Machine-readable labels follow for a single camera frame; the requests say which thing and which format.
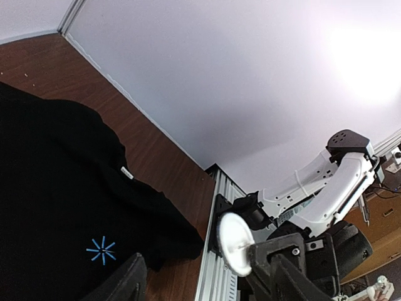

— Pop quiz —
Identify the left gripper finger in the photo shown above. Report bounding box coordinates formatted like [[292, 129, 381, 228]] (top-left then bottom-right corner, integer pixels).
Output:
[[81, 253, 147, 301]]

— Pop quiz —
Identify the right aluminium corner post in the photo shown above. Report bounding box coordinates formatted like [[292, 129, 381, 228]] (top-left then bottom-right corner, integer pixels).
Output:
[[374, 129, 401, 157]]

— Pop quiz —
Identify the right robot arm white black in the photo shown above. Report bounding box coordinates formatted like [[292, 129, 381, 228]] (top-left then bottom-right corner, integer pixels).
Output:
[[217, 129, 381, 300]]

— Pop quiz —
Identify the round picture brooch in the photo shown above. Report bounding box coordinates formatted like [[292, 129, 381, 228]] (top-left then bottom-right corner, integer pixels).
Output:
[[216, 213, 255, 277]]

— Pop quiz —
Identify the aluminium front rail frame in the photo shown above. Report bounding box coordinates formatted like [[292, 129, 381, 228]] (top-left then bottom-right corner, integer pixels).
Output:
[[194, 164, 246, 301]]

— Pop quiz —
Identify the aluminium corner post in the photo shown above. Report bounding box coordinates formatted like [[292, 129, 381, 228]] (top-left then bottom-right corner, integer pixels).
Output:
[[374, 129, 401, 157], [58, 0, 86, 36]]

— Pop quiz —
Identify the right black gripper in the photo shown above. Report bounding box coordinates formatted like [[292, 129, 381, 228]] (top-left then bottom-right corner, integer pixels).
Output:
[[246, 220, 373, 301]]

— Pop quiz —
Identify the left aluminium corner post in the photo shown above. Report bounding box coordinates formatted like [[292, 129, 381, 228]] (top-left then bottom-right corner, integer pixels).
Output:
[[58, 0, 86, 36]]

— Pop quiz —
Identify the black t-shirt blue logo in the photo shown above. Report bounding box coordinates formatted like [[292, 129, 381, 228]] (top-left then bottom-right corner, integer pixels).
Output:
[[1, 84, 204, 300]]

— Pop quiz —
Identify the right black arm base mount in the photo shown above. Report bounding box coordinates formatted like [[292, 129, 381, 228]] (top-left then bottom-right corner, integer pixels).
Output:
[[210, 192, 274, 258]]

